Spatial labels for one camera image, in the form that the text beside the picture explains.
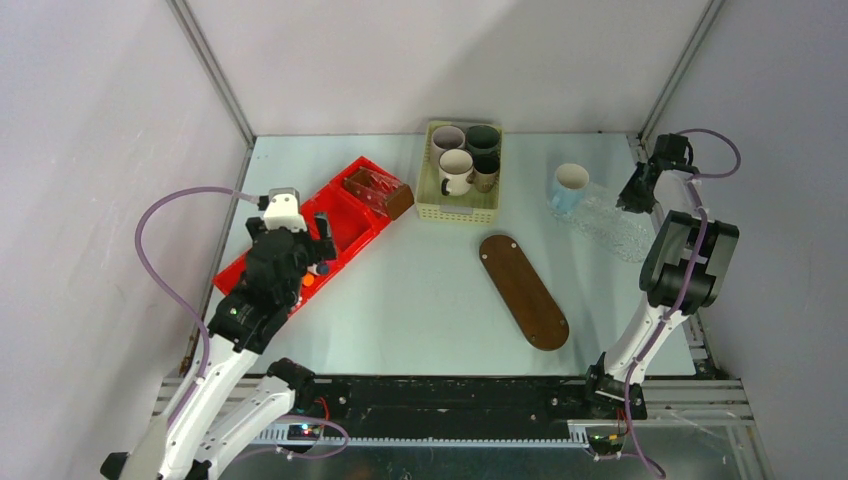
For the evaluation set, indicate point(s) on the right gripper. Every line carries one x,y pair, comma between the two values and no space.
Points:
628,200

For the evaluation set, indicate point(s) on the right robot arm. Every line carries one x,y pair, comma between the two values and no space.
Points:
683,272

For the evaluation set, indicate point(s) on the dark green mug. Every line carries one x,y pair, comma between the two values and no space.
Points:
482,139

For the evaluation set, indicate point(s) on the brown oval wooden tray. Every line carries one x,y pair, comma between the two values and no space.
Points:
535,311

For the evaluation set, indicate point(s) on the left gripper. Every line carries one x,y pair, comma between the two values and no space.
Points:
320,249

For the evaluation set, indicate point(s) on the pink white mug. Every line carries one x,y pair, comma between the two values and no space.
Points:
444,138

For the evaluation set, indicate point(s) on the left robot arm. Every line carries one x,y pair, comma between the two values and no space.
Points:
186,442

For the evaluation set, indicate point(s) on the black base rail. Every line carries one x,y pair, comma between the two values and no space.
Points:
465,408

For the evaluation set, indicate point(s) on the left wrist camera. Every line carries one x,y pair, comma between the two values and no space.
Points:
283,210

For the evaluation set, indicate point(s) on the cream plastic basket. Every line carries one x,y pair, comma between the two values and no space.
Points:
473,207

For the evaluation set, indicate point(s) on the red divided organizer bin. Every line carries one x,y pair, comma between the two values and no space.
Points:
353,224

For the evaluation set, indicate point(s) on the brown mug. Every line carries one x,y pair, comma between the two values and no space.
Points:
485,172

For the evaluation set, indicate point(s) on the white mug black handle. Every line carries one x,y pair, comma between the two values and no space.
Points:
455,168

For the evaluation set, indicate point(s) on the clear textured acrylic tray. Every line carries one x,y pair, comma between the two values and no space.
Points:
593,213

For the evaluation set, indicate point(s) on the light blue mug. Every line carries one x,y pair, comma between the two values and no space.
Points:
567,188

